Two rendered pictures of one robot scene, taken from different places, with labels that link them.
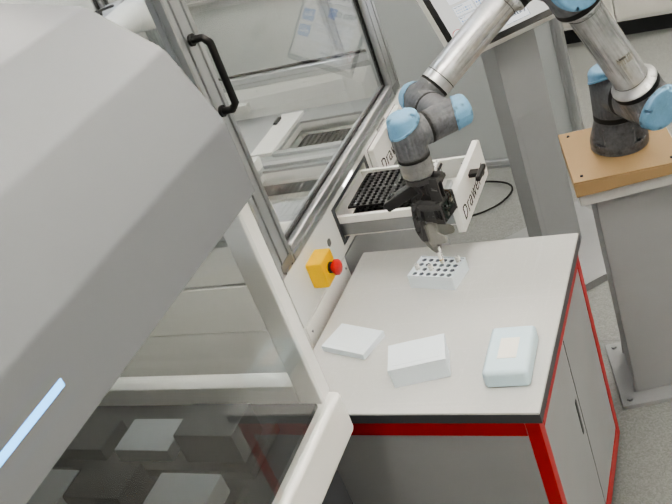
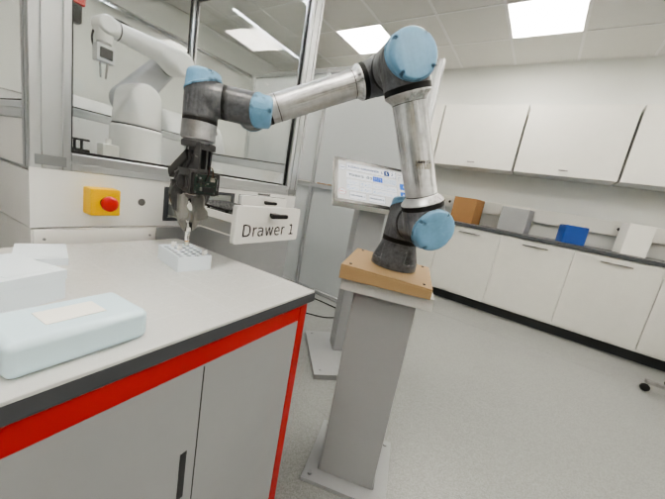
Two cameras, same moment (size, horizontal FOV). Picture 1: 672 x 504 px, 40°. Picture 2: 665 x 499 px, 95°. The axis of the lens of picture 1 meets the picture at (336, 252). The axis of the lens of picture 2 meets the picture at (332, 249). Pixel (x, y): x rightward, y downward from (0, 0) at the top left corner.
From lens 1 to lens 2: 159 cm
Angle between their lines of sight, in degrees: 18
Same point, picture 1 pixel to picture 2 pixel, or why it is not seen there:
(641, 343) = (337, 432)
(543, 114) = not seen: hidden behind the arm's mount
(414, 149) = (194, 101)
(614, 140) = (388, 254)
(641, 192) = (389, 305)
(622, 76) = (415, 180)
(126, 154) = not seen: outside the picture
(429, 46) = (341, 234)
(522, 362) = (33, 335)
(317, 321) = (62, 238)
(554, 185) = not seen: hidden behind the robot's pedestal
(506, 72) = (358, 233)
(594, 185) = (355, 273)
